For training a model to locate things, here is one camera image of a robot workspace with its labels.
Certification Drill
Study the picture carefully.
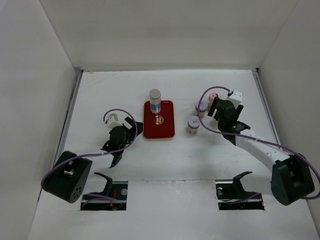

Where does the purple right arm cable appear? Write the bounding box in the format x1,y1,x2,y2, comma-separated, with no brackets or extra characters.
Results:
198,86,320,199

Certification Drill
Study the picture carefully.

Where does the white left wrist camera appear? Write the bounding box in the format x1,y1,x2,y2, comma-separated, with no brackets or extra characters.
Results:
105,113,122,130

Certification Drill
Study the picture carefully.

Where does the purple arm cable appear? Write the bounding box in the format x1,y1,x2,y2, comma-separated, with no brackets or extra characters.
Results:
40,108,137,188
198,86,320,199

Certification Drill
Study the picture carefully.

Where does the aluminium side rail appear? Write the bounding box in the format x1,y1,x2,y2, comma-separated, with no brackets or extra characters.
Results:
54,67,83,161
251,68,280,144

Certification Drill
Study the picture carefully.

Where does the yellow cap spice bottle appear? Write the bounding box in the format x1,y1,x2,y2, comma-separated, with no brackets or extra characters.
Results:
210,118,218,128

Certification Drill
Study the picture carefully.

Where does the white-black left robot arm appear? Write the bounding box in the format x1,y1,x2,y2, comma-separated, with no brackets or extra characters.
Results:
41,117,144,204

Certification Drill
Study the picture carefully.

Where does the right aluminium side rail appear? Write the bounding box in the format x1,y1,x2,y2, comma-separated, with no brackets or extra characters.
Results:
251,68,280,144

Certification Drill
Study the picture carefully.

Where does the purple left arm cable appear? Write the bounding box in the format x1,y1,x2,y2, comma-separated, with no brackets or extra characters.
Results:
40,108,137,188

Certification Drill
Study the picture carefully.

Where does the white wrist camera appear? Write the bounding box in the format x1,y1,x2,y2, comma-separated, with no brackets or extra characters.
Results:
105,113,122,130
226,90,243,104

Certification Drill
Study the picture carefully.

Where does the tall jar blue label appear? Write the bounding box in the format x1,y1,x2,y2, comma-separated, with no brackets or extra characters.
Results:
149,89,161,114

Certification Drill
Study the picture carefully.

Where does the red-white lid sauce jar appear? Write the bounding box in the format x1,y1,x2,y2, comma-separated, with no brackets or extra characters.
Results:
186,115,200,135

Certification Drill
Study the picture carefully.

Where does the pink cap spice bottle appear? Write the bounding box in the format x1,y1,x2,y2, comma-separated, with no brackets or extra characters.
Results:
208,92,219,104

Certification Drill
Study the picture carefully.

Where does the red lacquer tray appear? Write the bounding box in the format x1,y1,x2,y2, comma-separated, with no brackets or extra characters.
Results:
143,100,175,140

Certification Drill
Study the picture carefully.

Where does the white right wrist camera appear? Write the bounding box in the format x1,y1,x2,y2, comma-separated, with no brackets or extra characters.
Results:
226,90,243,104

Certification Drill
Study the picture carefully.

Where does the left aluminium side rail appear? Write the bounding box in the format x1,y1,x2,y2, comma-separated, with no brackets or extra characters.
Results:
54,67,83,161

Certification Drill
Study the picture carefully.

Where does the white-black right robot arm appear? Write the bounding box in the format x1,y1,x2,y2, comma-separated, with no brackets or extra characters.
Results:
208,98,315,206

